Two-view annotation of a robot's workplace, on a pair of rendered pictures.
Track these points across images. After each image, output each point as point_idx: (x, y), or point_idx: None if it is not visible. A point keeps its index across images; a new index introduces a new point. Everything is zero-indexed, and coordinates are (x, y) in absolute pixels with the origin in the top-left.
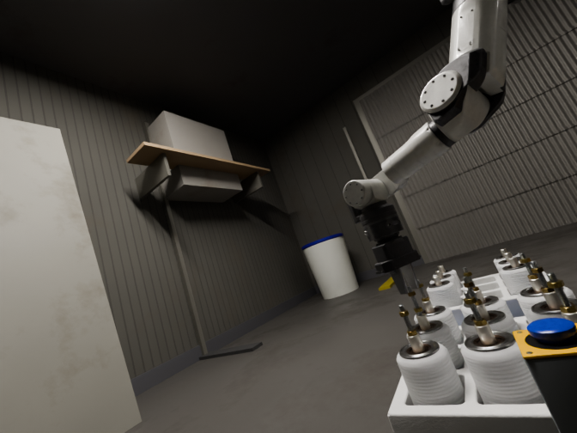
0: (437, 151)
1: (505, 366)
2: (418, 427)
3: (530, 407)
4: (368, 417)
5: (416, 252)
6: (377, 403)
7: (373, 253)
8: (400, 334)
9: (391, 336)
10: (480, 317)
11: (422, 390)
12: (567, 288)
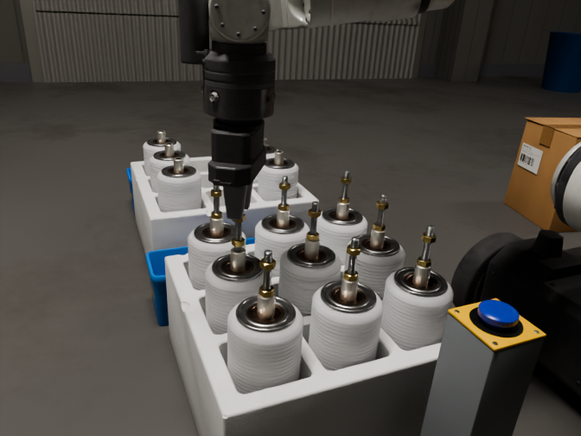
0: (403, 15)
1: (370, 327)
2: (263, 419)
3: (376, 364)
4: (55, 400)
5: (265, 150)
6: (60, 372)
7: (213, 143)
8: (47, 234)
9: (28, 237)
10: (354, 270)
11: (271, 370)
12: (363, 216)
